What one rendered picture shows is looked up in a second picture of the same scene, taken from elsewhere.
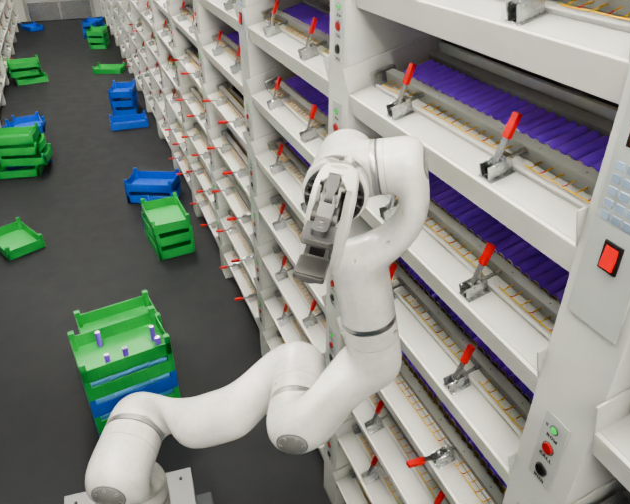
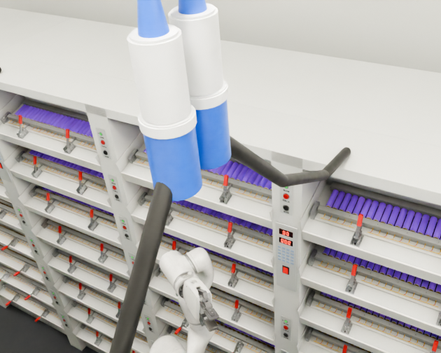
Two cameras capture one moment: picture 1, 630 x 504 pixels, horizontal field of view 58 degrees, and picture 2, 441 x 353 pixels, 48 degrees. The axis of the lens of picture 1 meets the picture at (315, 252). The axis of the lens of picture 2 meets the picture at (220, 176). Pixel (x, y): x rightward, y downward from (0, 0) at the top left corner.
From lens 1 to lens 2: 106 cm
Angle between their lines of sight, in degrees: 28
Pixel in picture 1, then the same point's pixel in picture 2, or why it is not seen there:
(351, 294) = not seen: hidden behind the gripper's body
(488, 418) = (255, 324)
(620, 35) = (262, 206)
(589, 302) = (283, 282)
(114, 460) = not seen: outside the picture
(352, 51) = (127, 197)
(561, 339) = (278, 293)
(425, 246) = not seen: hidden behind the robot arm
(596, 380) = (294, 302)
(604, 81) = (264, 223)
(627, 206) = (285, 256)
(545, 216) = (257, 258)
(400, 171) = (203, 265)
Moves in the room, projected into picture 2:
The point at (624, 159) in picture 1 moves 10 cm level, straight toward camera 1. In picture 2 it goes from (280, 245) to (287, 268)
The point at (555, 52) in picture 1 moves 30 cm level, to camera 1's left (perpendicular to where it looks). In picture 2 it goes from (244, 214) to (164, 260)
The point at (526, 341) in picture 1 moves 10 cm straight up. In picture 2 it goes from (262, 294) to (262, 275)
